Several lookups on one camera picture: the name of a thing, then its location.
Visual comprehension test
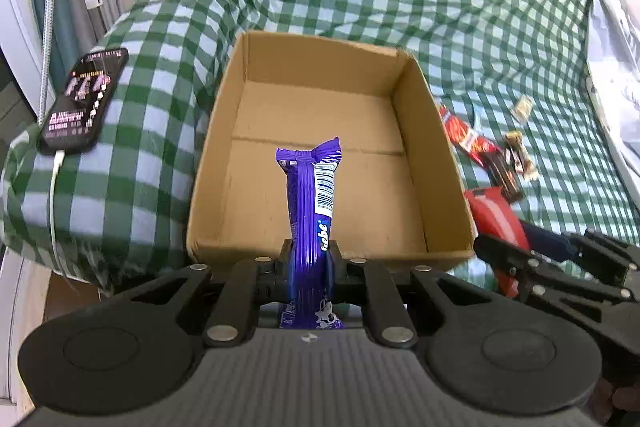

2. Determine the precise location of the open cardboard box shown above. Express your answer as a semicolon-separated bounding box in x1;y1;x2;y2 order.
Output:
186;31;475;270

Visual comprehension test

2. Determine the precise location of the grey white plastic bag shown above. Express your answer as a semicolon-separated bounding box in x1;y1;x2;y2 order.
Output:
587;0;639;202

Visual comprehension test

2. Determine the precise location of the green checkered cloth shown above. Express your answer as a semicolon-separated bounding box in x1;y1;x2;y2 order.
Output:
1;0;639;289

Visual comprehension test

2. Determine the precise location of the clear nut bar packet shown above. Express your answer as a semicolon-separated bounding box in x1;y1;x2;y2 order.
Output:
511;95;534;126

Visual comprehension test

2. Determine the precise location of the yellow wafer bar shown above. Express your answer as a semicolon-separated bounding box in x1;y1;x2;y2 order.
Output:
504;131;539;181

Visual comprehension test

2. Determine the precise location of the white charging cable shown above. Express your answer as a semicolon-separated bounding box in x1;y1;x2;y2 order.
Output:
48;149;72;281

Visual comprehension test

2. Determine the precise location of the white door frame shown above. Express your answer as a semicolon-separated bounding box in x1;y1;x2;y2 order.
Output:
1;0;42;114

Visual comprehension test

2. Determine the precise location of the purple chocolate bar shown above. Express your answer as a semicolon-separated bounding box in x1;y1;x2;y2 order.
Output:
276;138;343;329

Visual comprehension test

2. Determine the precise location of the black smartphone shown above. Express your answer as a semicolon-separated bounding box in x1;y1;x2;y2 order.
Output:
38;48;129;156

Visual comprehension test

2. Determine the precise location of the dark brown chocolate pack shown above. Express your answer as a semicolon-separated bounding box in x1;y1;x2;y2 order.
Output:
480;150;524;204

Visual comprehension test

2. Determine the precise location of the red snack packet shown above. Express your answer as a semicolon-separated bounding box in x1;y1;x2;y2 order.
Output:
464;186;530;253

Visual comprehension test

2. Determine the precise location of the red biscuit pack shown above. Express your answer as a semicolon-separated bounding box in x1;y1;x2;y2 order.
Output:
438;104;501;167

